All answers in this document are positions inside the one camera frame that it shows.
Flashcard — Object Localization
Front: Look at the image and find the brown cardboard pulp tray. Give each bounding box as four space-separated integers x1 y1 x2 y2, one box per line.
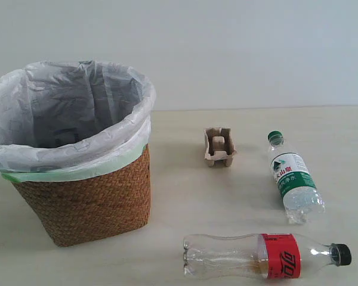
204 127 237 167

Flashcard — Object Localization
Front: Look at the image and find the white plastic bin liner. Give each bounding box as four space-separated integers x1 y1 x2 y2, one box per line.
0 61 156 182

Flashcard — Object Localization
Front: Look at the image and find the woven wicker waste basket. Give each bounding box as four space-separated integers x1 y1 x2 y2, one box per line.
14 146 151 247

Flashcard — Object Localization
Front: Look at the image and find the red label cola bottle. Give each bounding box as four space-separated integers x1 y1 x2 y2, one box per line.
183 234 352 279

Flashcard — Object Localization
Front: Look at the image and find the green label water bottle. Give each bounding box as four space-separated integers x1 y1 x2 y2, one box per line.
267 130 325 225

